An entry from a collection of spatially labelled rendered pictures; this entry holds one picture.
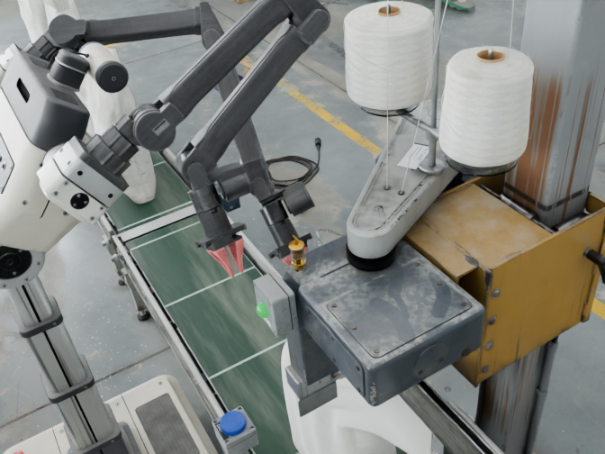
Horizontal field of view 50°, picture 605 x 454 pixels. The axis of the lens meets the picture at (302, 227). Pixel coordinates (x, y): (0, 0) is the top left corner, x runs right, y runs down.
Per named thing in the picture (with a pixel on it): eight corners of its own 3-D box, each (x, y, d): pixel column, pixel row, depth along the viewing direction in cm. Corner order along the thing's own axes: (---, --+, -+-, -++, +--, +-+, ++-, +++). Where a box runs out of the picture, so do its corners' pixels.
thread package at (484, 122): (419, 144, 113) (422, 51, 102) (483, 118, 118) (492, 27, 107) (480, 183, 102) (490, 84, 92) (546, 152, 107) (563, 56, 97)
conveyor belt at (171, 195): (24, 84, 453) (20, 71, 447) (80, 68, 467) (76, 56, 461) (125, 249, 297) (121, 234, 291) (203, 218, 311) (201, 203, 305)
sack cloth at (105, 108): (100, 167, 338) (56, 32, 294) (139, 154, 345) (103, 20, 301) (126, 212, 304) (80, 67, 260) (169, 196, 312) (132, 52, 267)
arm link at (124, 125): (109, 130, 129) (112, 135, 124) (145, 93, 129) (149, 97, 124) (143, 160, 133) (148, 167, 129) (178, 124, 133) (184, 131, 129)
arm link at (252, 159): (209, 49, 170) (197, 32, 160) (229, 41, 170) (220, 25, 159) (257, 204, 165) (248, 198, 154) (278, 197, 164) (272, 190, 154)
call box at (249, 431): (215, 436, 157) (211, 421, 154) (244, 420, 160) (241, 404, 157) (229, 460, 152) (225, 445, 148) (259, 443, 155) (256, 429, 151)
